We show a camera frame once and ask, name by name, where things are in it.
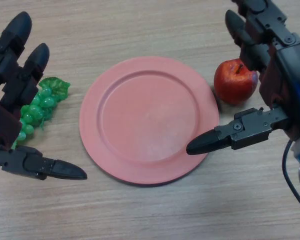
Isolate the green plastic grape bunch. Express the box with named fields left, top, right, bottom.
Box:
left=11, top=76, right=72, bottom=151

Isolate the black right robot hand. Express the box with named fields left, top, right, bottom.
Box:
left=186, top=0, right=300, bottom=157

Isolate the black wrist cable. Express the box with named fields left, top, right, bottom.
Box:
left=281, top=139, right=300, bottom=217

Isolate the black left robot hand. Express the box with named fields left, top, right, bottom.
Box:
left=0, top=11, right=88, bottom=181

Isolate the pink round plate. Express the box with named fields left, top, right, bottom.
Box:
left=79, top=56, right=220, bottom=186

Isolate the red apple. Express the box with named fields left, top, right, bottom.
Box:
left=213, top=58, right=259, bottom=105

